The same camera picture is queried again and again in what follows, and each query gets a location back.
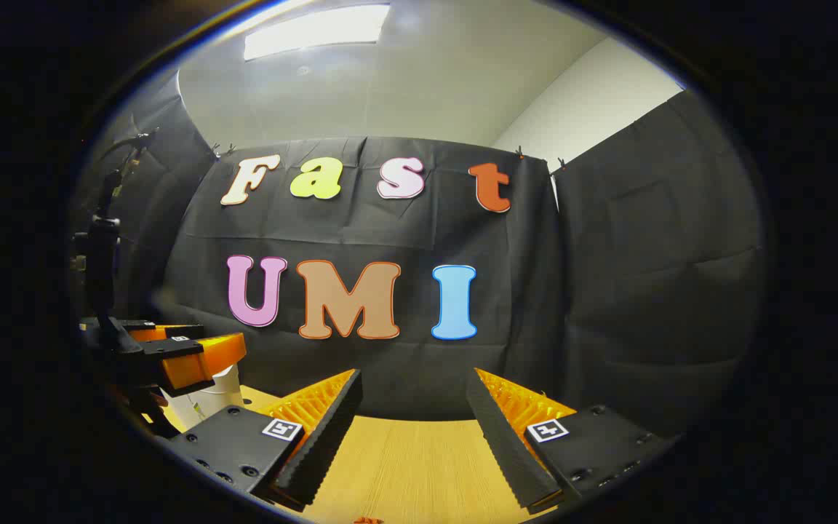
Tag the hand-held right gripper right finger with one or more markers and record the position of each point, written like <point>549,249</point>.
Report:
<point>503,444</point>

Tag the white desktop garbage bin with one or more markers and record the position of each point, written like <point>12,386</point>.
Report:
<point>215,397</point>

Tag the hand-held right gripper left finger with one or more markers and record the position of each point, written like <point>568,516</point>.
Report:
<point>328,437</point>

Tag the wooden desktop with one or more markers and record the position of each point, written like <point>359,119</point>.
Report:
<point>412,466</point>

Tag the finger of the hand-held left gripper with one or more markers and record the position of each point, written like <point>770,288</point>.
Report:
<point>204,360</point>
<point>164,332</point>

